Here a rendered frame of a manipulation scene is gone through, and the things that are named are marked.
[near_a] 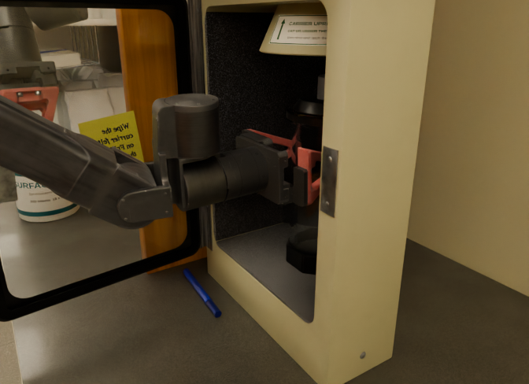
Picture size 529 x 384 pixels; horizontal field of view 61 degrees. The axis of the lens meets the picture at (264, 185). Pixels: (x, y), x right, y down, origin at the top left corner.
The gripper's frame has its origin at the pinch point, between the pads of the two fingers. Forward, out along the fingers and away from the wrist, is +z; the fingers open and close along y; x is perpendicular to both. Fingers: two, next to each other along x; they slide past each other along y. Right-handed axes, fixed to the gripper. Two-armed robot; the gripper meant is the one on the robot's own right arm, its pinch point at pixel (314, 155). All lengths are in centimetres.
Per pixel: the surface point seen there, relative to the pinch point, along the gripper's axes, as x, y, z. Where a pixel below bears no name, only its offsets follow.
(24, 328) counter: 22.7, 17.7, -38.2
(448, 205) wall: 16.9, 2.1, 33.8
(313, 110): -6.5, -1.7, -1.4
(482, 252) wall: 23.1, -6.0, 33.6
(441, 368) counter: 24.5, -19.0, 5.4
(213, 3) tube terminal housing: -19.5, 11.1, -8.0
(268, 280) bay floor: 16.3, -0.5, -8.2
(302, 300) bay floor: 16.4, -6.7, -7.0
